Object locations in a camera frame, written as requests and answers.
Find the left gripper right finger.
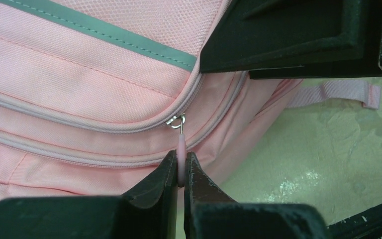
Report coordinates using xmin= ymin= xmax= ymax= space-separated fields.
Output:
xmin=184 ymin=152 xmax=331 ymax=239

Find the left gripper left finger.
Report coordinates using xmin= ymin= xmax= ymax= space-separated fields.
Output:
xmin=0 ymin=151 xmax=178 ymax=239

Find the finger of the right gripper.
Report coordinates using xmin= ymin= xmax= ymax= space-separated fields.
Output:
xmin=200 ymin=0 xmax=382 ymax=79

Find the pink student backpack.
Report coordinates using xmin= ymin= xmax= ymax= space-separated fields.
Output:
xmin=0 ymin=0 xmax=381 ymax=200

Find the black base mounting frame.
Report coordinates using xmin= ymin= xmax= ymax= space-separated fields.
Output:
xmin=327 ymin=203 xmax=382 ymax=239

